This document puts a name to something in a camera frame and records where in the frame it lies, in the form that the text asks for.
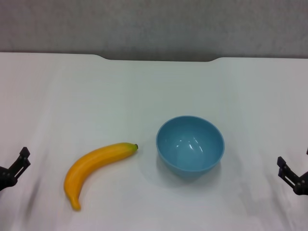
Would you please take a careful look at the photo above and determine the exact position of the blue plastic bowl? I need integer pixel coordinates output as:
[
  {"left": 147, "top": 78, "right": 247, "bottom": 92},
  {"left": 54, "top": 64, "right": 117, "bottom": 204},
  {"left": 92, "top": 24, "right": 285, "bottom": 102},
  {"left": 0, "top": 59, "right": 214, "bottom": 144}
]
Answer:
[{"left": 155, "top": 115, "right": 225, "bottom": 180}]

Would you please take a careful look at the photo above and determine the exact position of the yellow banana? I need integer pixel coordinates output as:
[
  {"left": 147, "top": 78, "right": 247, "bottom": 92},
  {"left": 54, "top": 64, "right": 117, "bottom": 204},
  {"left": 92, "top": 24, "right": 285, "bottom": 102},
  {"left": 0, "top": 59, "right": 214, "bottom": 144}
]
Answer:
[{"left": 64, "top": 142, "right": 140, "bottom": 212}]

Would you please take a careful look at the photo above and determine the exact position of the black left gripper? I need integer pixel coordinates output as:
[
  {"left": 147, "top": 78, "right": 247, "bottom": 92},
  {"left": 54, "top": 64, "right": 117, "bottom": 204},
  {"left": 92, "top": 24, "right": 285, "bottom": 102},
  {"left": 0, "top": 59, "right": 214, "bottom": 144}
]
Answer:
[{"left": 0, "top": 147, "right": 31, "bottom": 191}]

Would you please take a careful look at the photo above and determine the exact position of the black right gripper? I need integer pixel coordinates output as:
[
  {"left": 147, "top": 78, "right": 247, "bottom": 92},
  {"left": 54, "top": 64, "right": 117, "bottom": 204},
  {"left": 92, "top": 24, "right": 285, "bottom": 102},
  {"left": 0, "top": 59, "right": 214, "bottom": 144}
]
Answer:
[{"left": 277, "top": 156, "right": 308, "bottom": 196}]

